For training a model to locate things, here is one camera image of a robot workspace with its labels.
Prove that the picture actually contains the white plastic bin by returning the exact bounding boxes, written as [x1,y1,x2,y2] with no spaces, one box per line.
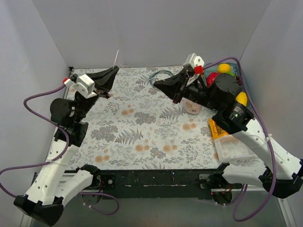
[214,135,257,163]

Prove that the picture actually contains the white toilet paper roll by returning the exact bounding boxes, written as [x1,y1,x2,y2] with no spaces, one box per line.
[183,99,202,114]

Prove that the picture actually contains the coiled green blue wire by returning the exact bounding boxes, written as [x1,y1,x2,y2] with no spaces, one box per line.
[149,70,173,87]

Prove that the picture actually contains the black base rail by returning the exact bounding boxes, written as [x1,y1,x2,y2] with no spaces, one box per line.
[30,165,285,201]

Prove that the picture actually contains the yellow mango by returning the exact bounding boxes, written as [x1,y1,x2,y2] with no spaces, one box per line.
[236,92,248,106]

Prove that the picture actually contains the yellow plastic bin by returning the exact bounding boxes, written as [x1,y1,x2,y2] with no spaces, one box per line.
[209,118,229,140]

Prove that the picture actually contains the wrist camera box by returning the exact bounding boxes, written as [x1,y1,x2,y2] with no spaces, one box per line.
[183,53,205,86]
[62,74,97,99]

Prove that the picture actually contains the red pomegranate fruit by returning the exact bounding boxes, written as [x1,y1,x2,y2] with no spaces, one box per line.
[206,72,219,87]

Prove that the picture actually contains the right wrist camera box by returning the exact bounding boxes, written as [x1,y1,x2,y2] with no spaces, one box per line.
[183,53,205,86]

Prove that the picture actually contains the yellow orange fruit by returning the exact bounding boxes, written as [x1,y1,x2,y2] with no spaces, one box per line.
[217,63,231,73]

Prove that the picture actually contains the teal fruit basket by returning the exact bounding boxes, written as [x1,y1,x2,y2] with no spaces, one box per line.
[205,63,252,110]

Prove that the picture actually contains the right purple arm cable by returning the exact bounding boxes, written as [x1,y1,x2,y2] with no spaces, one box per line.
[203,56,277,222]

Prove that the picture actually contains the floral table mat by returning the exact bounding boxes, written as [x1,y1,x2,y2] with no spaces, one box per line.
[67,66,220,170]

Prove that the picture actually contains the white wire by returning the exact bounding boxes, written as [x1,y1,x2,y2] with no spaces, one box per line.
[112,49,176,126]

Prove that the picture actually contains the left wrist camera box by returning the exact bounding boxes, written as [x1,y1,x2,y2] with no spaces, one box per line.
[62,74,97,99]

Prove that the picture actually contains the dark purple grapes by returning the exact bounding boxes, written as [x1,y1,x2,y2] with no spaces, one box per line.
[235,76,242,86]

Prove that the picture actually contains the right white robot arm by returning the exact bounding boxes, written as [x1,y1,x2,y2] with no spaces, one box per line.
[153,69,303,199]

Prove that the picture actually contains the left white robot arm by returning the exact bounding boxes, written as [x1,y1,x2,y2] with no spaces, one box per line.
[14,66,119,226]

